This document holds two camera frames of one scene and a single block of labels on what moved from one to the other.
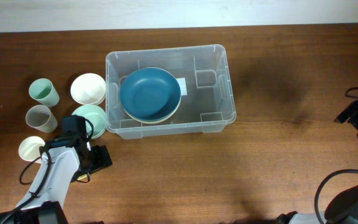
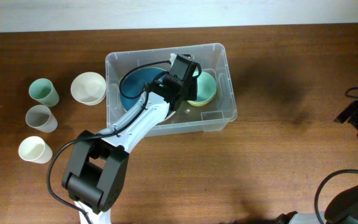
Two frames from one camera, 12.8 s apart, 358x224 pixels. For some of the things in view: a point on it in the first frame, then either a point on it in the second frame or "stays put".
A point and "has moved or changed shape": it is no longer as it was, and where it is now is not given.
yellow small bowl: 82,178 has moved or changed shape
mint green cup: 43,91 stays put
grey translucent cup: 40,117 stays put
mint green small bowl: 96,116 to 206,86
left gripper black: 103,158 to 192,94
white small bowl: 88,89 stays put
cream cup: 29,149 stays put
